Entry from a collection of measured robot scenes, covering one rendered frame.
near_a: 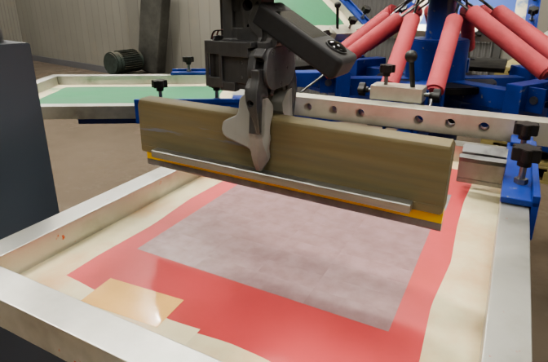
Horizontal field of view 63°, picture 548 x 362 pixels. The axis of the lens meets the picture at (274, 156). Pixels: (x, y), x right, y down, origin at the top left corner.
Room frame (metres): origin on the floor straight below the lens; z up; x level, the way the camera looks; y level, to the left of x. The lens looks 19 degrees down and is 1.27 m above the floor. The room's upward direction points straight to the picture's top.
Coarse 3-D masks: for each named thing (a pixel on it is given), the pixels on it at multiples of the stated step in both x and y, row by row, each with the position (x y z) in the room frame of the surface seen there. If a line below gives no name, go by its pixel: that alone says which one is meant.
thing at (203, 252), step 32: (224, 192) 0.71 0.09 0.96; (256, 192) 0.71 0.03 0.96; (160, 224) 0.60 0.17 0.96; (192, 224) 0.60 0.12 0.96; (224, 224) 0.60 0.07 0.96; (256, 224) 0.60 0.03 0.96; (288, 224) 0.60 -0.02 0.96; (96, 256) 0.51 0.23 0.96; (128, 256) 0.51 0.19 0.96; (160, 256) 0.51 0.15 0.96; (192, 256) 0.51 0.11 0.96; (224, 256) 0.51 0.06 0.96; (256, 256) 0.51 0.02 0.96; (96, 288) 0.44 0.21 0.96; (160, 288) 0.44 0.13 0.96; (192, 288) 0.44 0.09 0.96; (224, 288) 0.44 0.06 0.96; (192, 320) 0.38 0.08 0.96
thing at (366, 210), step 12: (168, 168) 0.59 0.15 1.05; (180, 168) 0.58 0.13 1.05; (192, 168) 0.57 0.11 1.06; (228, 180) 0.54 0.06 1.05; (240, 180) 0.53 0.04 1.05; (276, 192) 0.51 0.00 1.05; (288, 192) 0.50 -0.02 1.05; (300, 192) 0.49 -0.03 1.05; (324, 204) 0.48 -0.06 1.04; (336, 204) 0.47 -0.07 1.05; (348, 204) 0.47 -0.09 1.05; (384, 216) 0.45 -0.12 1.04; (396, 216) 0.44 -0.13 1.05; (408, 216) 0.43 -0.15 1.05; (432, 228) 0.42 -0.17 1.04
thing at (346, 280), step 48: (336, 240) 0.55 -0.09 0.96; (384, 240) 0.55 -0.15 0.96; (432, 240) 0.55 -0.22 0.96; (288, 288) 0.44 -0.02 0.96; (336, 288) 0.44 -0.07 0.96; (384, 288) 0.44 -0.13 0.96; (432, 288) 0.44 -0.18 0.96; (240, 336) 0.36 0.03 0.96; (288, 336) 0.36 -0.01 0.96; (336, 336) 0.36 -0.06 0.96; (384, 336) 0.36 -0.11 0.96
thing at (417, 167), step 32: (160, 128) 0.58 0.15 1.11; (192, 128) 0.56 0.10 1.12; (288, 128) 0.49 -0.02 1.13; (320, 128) 0.47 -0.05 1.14; (352, 128) 0.47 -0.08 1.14; (224, 160) 0.53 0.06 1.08; (288, 160) 0.49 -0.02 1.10; (320, 160) 0.47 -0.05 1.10; (352, 160) 0.45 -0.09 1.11; (384, 160) 0.44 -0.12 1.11; (416, 160) 0.42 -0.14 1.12; (448, 160) 0.41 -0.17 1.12; (384, 192) 0.44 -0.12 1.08; (416, 192) 0.42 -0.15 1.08
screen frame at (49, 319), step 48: (480, 144) 0.88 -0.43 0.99; (144, 192) 0.66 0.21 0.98; (0, 240) 0.49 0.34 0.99; (48, 240) 0.51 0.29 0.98; (528, 240) 0.49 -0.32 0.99; (0, 288) 0.39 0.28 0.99; (48, 288) 0.39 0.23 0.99; (528, 288) 0.39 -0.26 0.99; (48, 336) 0.34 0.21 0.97; (96, 336) 0.32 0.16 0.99; (144, 336) 0.32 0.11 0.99; (528, 336) 0.32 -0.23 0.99
